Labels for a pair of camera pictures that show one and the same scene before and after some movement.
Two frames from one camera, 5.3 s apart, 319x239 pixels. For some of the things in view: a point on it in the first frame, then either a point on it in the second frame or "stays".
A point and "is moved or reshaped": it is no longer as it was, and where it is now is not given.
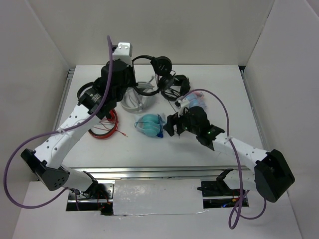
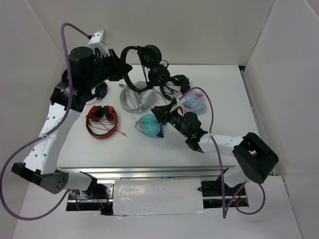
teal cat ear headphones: (150, 124) stays
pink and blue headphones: (196, 99) stays
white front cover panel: (159, 196) stays
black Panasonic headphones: (162, 66) is moved or reshaped
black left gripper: (130, 69) → (120, 68)
